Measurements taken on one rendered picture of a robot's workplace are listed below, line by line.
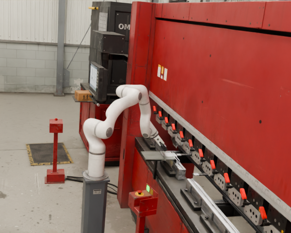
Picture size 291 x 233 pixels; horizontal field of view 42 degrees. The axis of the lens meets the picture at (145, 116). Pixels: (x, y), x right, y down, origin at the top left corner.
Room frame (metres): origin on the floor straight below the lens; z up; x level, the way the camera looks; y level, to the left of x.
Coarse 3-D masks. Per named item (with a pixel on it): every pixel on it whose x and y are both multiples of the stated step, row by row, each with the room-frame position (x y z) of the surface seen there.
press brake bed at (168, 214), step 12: (144, 168) 3.47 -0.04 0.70; (132, 180) 3.89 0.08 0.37; (144, 180) 3.43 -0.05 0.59; (156, 180) 3.08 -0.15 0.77; (168, 192) 2.77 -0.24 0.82; (168, 204) 2.71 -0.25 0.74; (156, 216) 2.97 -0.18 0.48; (168, 216) 2.68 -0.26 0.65; (180, 216) 2.46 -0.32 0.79; (156, 228) 2.93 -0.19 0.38; (168, 228) 2.65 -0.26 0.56; (180, 228) 2.43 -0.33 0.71
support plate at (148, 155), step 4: (144, 152) 3.14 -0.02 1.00; (148, 152) 3.15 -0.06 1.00; (152, 152) 3.16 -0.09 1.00; (156, 152) 3.17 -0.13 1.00; (160, 152) 3.18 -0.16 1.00; (164, 152) 3.19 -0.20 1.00; (168, 152) 3.20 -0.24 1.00; (144, 156) 3.04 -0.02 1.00; (148, 156) 3.05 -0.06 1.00; (152, 156) 3.06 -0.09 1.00; (156, 156) 3.06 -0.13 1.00; (160, 156) 3.07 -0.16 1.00
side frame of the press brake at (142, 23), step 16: (144, 16) 3.92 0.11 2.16; (144, 32) 3.92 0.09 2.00; (128, 48) 4.12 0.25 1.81; (144, 48) 3.93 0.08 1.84; (128, 64) 4.07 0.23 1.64; (144, 64) 3.93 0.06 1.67; (128, 80) 4.01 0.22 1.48; (144, 80) 3.94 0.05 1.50; (128, 112) 3.90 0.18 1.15; (128, 128) 3.90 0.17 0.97; (160, 128) 4.00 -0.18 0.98; (128, 144) 3.90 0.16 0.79; (128, 160) 3.91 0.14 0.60; (128, 176) 3.91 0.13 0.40; (192, 176) 4.12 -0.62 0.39; (128, 192) 3.92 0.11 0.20
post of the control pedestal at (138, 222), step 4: (144, 216) 2.71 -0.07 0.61; (140, 220) 2.69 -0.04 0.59; (144, 220) 2.71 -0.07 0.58; (136, 224) 2.73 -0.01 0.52; (140, 224) 2.70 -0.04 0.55; (144, 224) 2.71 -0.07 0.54; (136, 228) 2.72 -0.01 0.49; (140, 228) 2.70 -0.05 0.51; (144, 228) 2.72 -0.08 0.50; (136, 232) 2.72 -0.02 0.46; (140, 232) 2.70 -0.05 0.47
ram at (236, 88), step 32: (160, 32) 3.75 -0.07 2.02; (192, 32) 2.94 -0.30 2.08; (224, 32) 2.42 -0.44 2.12; (256, 32) 2.07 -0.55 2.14; (160, 64) 3.65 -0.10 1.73; (192, 64) 2.87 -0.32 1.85; (224, 64) 2.36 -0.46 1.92; (256, 64) 2.00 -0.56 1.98; (288, 64) 1.75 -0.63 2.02; (160, 96) 3.55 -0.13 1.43; (192, 96) 2.79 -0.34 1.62; (224, 96) 2.29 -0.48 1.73; (256, 96) 1.95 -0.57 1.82; (288, 96) 1.70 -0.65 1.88; (224, 128) 2.24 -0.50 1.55; (256, 128) 1.90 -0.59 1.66; (288, 128) 1.66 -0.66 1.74; (224, 160) 2.18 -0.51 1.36; (256, 160) 1.85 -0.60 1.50; (288, 160) 1.62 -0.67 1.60; (288, 192) 1.57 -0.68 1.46
